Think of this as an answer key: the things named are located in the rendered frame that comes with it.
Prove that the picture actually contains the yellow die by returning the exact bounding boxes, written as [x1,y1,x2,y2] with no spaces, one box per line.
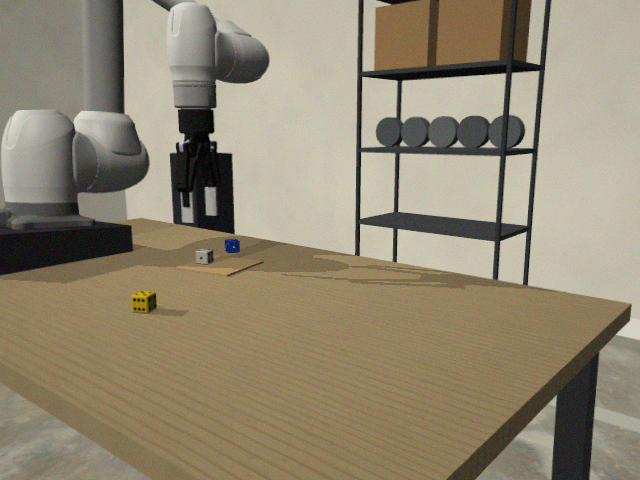
[131,291,157,313]

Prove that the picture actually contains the tan square mat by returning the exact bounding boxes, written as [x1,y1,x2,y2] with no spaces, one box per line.
[175,255,263,277]

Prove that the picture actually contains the blue die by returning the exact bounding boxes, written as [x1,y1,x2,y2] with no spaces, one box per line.
[225,239,240,253]

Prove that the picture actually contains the white die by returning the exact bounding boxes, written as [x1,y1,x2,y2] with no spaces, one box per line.
[196,249,213,265]

